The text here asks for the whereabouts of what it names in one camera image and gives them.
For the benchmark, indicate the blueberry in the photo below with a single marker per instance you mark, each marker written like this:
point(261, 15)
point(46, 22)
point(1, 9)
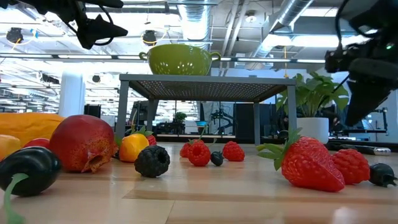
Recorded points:
point(217, 158)
point(381, 174)

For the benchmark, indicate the black partition panel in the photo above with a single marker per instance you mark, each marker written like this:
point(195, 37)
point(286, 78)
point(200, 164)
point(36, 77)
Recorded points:
point(244, 119)

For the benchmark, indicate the red raspberry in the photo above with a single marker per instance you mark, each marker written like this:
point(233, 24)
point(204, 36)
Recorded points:
point(233, 151)
point(351, 166)
point(199, 154)

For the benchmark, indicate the blue bowl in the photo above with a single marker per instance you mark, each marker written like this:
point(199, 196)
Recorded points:
point(201, 123)

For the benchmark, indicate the black cherry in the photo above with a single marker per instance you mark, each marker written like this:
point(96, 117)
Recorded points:
point(31, 168)

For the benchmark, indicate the background black robot arm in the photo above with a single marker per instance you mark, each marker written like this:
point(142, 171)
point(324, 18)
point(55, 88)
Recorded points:
point(222, 119)

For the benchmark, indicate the dark red pomegranate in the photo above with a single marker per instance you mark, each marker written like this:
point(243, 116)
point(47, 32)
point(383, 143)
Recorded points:
point(81, 140)

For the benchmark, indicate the large red strawberry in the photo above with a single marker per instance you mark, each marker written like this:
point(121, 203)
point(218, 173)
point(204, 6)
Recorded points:
point(311, 168)

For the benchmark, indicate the red cherry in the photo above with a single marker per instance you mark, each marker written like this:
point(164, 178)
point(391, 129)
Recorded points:
point(37, 143)

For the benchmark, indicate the green plastic colander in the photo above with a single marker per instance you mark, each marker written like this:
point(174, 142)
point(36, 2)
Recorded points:
point(180, 59)

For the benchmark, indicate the silver ventilation duct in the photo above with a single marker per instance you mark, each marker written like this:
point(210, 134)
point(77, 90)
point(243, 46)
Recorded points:
point(196, 21)
point(292, 12)

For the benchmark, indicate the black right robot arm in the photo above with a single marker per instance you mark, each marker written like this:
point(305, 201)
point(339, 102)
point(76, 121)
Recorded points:
point(379, 15)

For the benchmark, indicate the blackberry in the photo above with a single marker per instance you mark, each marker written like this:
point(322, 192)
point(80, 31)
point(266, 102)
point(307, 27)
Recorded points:
point(150, 161)

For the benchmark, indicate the small yellow-orange peach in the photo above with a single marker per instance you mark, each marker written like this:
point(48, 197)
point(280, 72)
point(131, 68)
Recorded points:
point(133, 147)
point(7, 146)

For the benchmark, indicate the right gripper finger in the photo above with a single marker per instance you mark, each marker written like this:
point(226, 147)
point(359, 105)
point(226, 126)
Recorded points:
point(362, 99)

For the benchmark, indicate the small green desk plant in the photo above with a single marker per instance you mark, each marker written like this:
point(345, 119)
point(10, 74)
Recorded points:
point(180, 117)

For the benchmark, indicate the green plant in white pot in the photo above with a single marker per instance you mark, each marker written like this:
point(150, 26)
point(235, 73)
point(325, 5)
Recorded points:
point(311, 93)

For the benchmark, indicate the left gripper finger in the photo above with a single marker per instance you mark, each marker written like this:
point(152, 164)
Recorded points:
point(105, 3)
point(96, 31)

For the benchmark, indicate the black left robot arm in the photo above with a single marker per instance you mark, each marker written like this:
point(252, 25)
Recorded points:
point(46, 3)

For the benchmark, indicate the grey perforated metal shelf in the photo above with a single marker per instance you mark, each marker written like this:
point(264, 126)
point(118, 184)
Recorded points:
point(205, 77)

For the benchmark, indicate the white round pillar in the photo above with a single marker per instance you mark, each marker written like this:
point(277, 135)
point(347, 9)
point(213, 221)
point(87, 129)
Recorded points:
point(71, 93)

